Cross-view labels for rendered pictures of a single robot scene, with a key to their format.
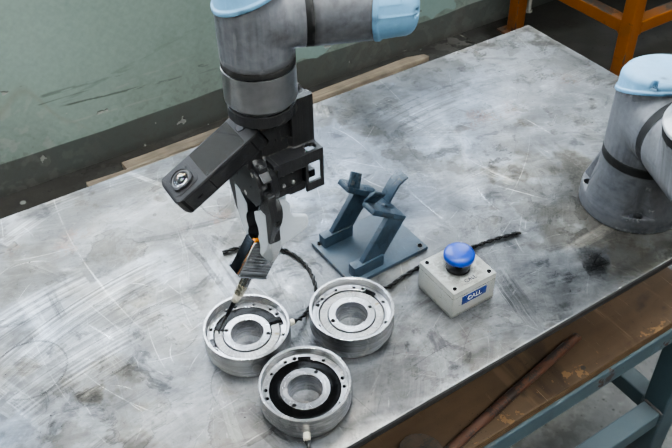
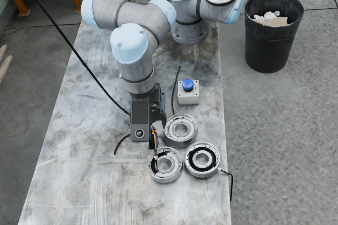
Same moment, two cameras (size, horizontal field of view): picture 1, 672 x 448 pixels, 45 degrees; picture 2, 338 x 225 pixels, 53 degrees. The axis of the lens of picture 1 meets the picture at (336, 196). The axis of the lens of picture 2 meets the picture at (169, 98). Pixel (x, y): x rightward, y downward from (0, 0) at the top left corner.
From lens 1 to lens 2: 0.53 m
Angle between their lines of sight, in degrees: 34
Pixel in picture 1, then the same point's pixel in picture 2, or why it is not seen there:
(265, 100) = (153, 80)
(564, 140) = not seen: hidden behind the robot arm
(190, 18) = not seen: outside the picture
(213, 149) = (139, 113)
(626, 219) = (199, 37)
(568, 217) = (183, 50)
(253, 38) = (147, 61)
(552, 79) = not seen: hidden behind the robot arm
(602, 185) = (186, 33)
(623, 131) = (187, 12)
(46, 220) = (34, 212)
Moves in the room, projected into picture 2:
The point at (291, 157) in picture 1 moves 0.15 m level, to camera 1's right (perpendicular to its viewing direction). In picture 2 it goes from (157, 94) to (189, 57)
